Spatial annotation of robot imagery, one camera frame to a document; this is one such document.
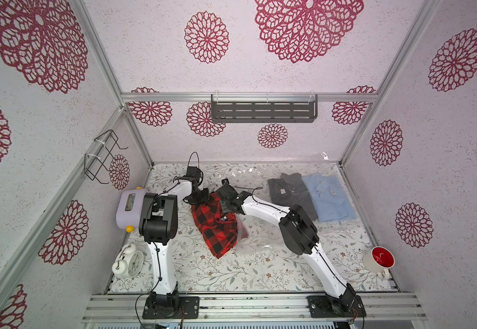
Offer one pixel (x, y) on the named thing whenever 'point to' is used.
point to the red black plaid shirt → (219, 229)
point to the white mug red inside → (378, 260)
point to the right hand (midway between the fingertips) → (226, 199)
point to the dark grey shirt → (290, 190)
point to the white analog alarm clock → (129, 262)
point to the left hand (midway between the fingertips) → (206, 200)
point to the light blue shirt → (329, 200)
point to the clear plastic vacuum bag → (260, 234)
